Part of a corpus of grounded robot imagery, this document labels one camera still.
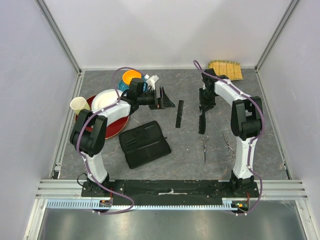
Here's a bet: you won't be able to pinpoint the black zipper tool case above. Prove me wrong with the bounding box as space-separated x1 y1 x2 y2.
118 120 172 169

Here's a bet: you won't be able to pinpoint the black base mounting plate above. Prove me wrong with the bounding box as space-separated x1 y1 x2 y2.
81 178 259 206

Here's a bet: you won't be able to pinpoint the silver scissors with black blades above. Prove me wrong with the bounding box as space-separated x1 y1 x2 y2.
198 135 209 163

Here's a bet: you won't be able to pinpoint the silver thinning scissors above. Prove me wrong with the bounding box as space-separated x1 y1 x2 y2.
222 131 236 160

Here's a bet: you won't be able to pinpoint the white paper plate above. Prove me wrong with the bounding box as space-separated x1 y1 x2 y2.
91 89 123 112

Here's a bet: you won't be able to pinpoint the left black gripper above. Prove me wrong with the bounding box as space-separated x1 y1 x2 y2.
137 87 175 110

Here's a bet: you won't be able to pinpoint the black straight comb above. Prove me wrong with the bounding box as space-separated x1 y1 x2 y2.
175 100 185 128

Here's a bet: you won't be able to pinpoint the cream yellow mug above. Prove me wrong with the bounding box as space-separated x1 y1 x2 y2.
69 96 91 115

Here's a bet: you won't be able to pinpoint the teal dotted plate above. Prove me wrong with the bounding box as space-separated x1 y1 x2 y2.
117 74 148 93

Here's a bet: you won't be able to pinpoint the red round plate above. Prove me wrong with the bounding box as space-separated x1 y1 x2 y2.
74 95 129 140

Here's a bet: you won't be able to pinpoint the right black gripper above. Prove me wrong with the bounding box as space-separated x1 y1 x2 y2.
198 87 217 112

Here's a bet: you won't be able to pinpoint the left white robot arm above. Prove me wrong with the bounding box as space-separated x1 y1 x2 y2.
70 78 175 197

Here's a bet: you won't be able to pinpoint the woven bamboo basket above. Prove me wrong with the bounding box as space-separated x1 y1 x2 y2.
208 60 244 81

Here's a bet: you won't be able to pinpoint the orange bowl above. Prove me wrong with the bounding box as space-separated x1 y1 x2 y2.
122 69 142 86

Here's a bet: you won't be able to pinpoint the black handled comb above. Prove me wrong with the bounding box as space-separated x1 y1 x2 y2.
198 105 206 135

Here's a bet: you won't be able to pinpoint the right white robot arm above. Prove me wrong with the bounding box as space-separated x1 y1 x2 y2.
198 68 264 198

